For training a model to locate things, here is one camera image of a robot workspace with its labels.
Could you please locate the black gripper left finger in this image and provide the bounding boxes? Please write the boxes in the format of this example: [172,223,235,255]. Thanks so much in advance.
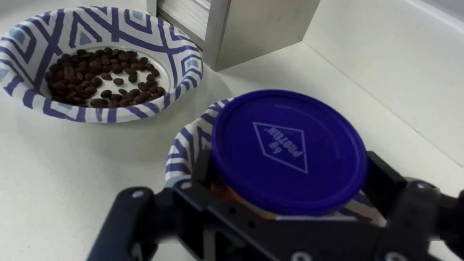
[85,150,214,261]

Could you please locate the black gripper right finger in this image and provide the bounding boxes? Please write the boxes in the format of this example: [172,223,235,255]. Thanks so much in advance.
[367,150,442,261]

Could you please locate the empty blue patterned paper bowl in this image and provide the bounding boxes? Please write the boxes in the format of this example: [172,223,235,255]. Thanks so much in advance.
[164,97,388,229]

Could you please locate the coffee beans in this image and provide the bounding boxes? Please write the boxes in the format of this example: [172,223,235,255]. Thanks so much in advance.
[43,46,167,108]

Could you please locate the blue patterned bowl with beans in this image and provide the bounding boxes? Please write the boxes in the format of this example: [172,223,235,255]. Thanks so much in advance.
[0,4,204,124]

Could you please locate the metal napkin dispenser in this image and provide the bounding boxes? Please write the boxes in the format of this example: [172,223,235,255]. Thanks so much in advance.
[145,0,322,72]

